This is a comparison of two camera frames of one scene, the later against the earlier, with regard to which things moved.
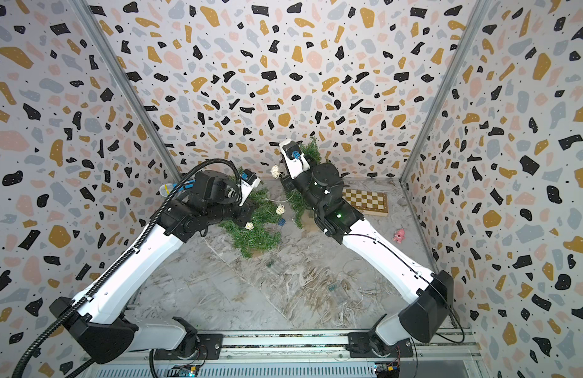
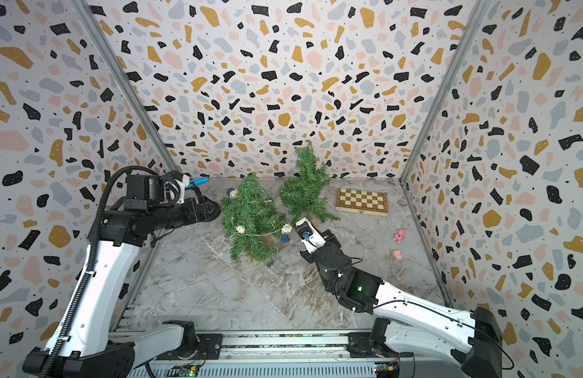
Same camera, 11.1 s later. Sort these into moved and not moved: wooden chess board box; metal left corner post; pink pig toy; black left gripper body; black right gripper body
Moved: black right gripper body; black left gripper body
Not moved: pink pig toy; metal left corner post; wooden chess board box
